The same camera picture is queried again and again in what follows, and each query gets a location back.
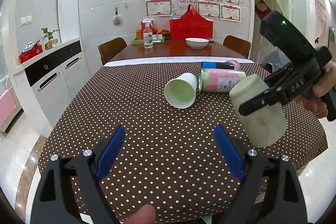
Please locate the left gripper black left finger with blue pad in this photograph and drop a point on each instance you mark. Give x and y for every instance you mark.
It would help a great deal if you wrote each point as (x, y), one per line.
(54, 200)

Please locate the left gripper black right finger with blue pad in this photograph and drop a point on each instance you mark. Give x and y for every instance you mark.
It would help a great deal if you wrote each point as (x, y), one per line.
(269, 190)

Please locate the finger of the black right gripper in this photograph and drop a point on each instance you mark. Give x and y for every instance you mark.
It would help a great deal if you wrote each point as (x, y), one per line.
(268, 97)

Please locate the pale green ceramic cup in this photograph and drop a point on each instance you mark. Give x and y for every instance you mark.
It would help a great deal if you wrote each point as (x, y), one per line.
(264, 126)

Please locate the white paper cup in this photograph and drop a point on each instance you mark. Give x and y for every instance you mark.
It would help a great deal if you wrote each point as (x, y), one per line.
(181, 91)

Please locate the person's right hand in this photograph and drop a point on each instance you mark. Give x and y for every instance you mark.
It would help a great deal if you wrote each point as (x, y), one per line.
(322, 87)

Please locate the person's left thumb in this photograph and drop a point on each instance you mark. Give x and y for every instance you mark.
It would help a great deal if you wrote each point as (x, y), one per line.
(145, 215)

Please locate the grey cloth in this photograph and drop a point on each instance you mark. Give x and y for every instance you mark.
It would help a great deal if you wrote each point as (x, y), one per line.
(274, 61)

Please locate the blue black pink bag roll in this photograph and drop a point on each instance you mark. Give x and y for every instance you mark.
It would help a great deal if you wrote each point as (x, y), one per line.
(230, 64)

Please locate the brown chair right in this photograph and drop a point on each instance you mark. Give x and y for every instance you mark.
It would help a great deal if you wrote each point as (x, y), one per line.
(238, 45)

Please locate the brown chair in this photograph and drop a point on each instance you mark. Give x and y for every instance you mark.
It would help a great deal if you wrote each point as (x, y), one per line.
(238, 45)
(109, 49)

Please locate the pink green bag roll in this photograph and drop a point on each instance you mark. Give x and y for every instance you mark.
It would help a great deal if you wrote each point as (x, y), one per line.
(219, 80)

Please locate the wooden dining table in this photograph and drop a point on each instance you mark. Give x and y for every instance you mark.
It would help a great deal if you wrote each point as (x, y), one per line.
(174, 48)

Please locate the white bowl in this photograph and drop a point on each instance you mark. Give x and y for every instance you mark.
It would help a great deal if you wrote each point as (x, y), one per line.
(197, 43)

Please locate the pink towel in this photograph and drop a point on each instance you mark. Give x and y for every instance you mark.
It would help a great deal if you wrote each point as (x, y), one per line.
(8, 107)

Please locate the white black sideboard cabinet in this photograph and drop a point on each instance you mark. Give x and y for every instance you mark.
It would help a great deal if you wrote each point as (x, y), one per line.
(47, 83)

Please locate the brown polka dot tablecloth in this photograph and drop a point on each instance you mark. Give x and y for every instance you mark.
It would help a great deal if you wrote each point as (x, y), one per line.
(169, 159)

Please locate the red gift bag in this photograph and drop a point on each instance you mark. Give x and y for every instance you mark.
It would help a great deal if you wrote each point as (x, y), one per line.
(191, 25)

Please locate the green tray with items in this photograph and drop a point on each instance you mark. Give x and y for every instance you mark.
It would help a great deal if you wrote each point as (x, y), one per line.
(157, 37)

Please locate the clear spray bottle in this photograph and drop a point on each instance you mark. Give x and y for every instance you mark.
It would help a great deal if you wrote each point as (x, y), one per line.
(147, 32)

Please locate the brown chair left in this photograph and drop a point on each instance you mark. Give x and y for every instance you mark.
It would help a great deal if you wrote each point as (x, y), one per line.
(109, 49)

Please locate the red box on cabinet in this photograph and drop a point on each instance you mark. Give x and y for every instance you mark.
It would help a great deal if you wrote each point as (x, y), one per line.
(32, 50)

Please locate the potted green plant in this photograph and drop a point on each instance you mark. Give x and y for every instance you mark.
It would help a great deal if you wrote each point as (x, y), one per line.
(48, 38)

